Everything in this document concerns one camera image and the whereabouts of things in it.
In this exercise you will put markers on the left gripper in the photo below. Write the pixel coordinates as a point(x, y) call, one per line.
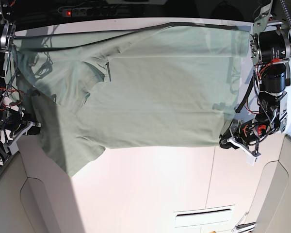
point(245, 136)

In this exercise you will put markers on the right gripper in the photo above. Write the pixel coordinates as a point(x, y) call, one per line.
point(16, 123)

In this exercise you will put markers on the light green T-shirt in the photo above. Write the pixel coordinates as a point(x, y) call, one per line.
point(167, 85)

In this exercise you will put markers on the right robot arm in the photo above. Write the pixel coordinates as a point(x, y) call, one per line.
point(10, 95)

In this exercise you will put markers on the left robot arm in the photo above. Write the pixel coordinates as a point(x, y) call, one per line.
point(270, 45)

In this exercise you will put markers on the grey left side cabinet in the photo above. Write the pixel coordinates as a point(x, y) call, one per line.
point(36, 196)

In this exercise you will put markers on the grey cabinet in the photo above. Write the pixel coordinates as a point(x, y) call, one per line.
point(36, 196)
point(275, 213)

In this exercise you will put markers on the white slotted panel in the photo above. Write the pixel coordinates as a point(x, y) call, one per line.
point(204, 217)

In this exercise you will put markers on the grey right side cabinet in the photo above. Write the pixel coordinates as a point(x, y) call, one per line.
point(275, 213)

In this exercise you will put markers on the black power strip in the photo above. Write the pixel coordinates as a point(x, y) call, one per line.
point(94, 11)

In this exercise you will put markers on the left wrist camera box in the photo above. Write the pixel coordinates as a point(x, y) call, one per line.
point(250, 159)

